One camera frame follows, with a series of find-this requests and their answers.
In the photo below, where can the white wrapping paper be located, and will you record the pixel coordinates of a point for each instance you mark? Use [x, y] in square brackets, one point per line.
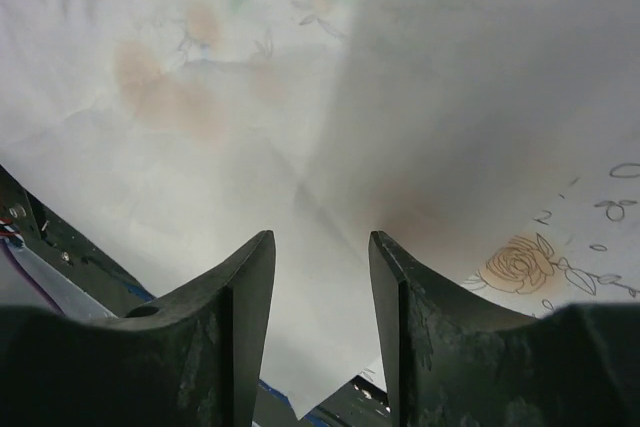
[169, 131]

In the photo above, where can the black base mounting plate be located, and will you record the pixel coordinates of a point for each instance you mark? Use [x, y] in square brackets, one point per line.
[358, 403]

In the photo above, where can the floral patterned table mat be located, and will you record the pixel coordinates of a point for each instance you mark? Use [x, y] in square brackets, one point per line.
[583, 247]

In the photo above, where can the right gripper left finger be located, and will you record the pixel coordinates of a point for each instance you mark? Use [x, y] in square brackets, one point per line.
[189, 358]

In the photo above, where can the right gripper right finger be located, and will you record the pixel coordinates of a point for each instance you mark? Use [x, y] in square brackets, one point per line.
[452, 358]

